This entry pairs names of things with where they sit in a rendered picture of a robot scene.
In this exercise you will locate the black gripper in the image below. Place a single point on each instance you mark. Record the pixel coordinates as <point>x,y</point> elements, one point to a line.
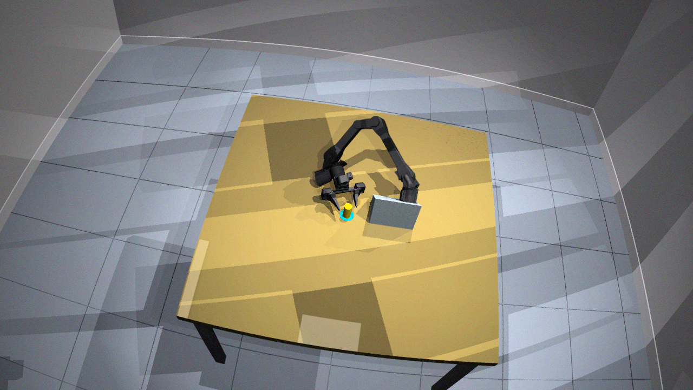
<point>330,195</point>

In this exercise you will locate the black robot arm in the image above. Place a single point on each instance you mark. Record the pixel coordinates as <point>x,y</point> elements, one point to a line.
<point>332,166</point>

